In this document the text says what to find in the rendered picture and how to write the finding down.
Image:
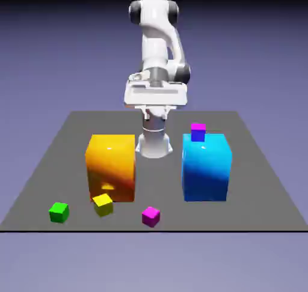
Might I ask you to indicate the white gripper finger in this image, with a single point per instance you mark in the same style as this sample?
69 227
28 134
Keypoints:
146 113
164 111

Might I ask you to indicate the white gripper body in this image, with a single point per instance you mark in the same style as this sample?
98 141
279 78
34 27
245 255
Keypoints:
155 97

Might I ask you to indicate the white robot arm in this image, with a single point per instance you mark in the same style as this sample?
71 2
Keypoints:
154 32

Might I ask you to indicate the small purple cube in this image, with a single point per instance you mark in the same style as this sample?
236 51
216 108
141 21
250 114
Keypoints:
198 133

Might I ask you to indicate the small yellow cube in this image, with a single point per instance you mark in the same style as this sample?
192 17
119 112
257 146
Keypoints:
103 204

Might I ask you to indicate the small magenta cube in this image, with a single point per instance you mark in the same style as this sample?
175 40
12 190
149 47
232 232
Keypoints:
150 216

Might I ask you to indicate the small green cube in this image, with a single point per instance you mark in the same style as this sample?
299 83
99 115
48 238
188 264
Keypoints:
59 212

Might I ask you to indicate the large orange box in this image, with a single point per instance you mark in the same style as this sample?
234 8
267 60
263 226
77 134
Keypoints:
110 162

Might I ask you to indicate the large blue box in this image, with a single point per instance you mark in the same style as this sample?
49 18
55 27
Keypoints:
205 169

